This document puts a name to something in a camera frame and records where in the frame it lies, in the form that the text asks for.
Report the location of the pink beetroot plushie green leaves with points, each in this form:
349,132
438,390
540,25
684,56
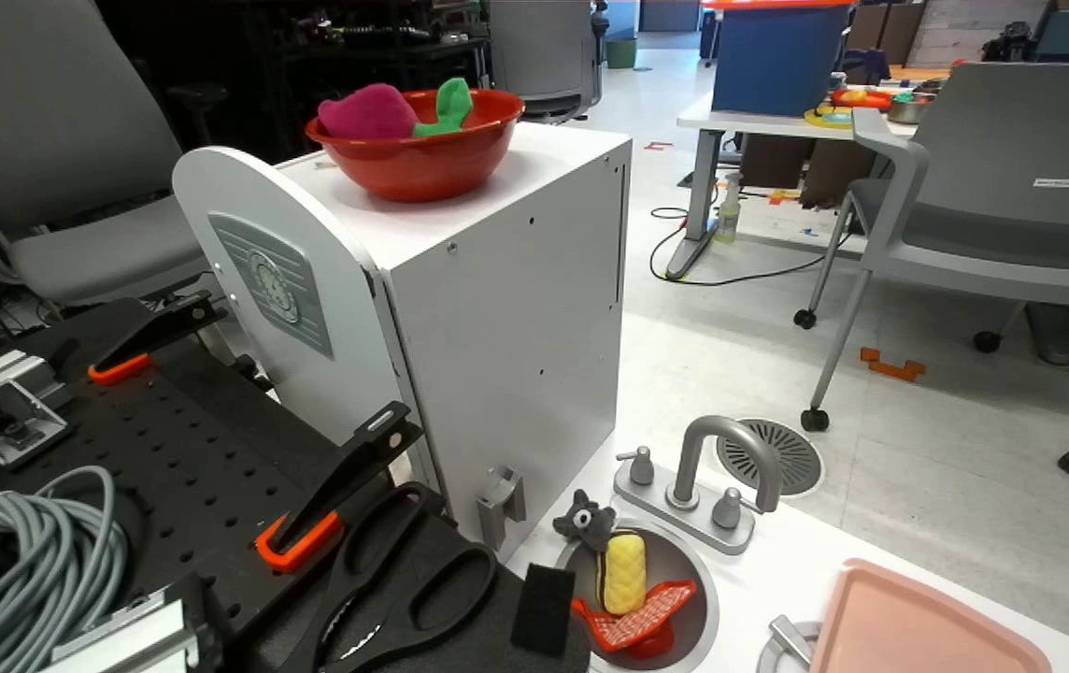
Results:
368,114

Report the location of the red plastic bowl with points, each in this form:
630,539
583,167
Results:
434,168

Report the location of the white toy kitchen cabinet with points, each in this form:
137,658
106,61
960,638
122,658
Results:
499,313

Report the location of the small black cat toy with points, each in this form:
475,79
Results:
583,516

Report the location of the small clear spray bottle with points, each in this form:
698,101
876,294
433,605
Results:
728,213

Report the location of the grey toy faucet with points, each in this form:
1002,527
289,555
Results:
684,509

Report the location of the yellow toy sponge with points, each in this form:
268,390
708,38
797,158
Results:
622,573

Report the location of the small black foam block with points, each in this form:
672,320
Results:
542,610

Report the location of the grey office chair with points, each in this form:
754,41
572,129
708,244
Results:
50,114
540,50
1032,188

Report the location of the grey round mesh strainer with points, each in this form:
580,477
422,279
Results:
797,460

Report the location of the green waste bin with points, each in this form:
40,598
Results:
622,50

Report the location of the white table grey legs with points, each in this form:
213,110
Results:
747,120

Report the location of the red ribbed toy scrubber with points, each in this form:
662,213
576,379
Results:
632,628

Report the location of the brown cardboard box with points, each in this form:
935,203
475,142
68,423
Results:
810,168

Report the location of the white toy kitchen counter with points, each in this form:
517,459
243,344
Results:
797,562

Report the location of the black scissors red pivot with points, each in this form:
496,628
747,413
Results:
354,638

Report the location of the small orange floor piece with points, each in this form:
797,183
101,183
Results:
890,367

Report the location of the blue storage bin red lid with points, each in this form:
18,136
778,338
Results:
778,61

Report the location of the black perforated breadboard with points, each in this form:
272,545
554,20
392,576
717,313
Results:
184,460

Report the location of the small orange yellow toys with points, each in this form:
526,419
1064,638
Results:
858,99

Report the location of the pink plastic tray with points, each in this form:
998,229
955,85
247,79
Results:
911,628

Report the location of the aluminium extrusion bar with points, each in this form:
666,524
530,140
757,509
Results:
124,638

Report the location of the silver metal mounting bracket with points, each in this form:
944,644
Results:
7,423

